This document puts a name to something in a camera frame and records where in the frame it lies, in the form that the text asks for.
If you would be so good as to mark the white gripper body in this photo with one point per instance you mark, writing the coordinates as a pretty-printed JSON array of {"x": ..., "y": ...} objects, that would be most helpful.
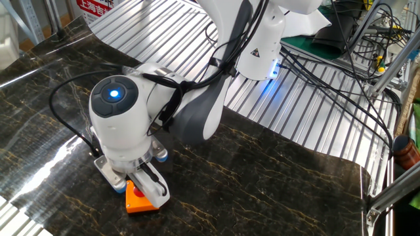
[{"x": 158, "y": 200}]

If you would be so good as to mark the orange box with red button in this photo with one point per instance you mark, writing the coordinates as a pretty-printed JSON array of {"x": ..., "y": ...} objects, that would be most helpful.
[{"x": 138, "y": 204}]

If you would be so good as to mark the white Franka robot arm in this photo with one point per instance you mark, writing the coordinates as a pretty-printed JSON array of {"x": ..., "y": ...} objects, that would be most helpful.
[{"x": 124, "y": 131}]

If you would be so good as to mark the black marble pattern mat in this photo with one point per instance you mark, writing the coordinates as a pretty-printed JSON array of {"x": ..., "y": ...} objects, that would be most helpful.
[{"x": 262, "y": 180}]

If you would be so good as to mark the white box with red print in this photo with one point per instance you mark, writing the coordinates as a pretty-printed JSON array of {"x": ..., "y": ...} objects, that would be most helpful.
[{"x": 93, "y": 10}]

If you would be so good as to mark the green cutting mat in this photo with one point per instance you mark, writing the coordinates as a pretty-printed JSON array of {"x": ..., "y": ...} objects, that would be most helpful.
[{"x": 305, "y": 46}]

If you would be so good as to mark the grey perforated shelf upright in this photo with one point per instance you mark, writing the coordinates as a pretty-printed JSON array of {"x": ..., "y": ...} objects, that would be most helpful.
[{"x": 31, "y": 23}]

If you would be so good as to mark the white sheet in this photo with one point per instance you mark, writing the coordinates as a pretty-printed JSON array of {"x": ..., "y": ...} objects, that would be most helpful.
[{"x": 308, "y": 26}]

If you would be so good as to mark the black pouch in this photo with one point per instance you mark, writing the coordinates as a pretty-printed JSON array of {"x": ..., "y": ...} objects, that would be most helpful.
[{"x": 338, "y": 29}]

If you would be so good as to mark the brown bottle with black cap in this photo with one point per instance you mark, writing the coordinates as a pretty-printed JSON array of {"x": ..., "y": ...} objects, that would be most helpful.
[{"x": 407, "y": 152}]

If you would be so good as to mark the yellow green screwdriver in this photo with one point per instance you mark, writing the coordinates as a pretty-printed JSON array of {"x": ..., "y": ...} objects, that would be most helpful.
[{"x": 380, "y": 64}]

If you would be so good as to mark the green bag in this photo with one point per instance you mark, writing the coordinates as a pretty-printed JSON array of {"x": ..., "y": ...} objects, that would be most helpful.
[{"x": 416, "y": 131}]

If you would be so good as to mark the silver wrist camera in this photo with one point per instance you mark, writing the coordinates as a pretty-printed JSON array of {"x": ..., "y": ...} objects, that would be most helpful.
[{"x": 108, "y": 170}]

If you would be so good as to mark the aluminium frame profile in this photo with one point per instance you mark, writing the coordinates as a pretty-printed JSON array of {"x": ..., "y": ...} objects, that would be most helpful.
[
  {"x": 393, "y": 193},
  {"x": 369, "y": 23},
  {"x": 393, "y": 65}
]

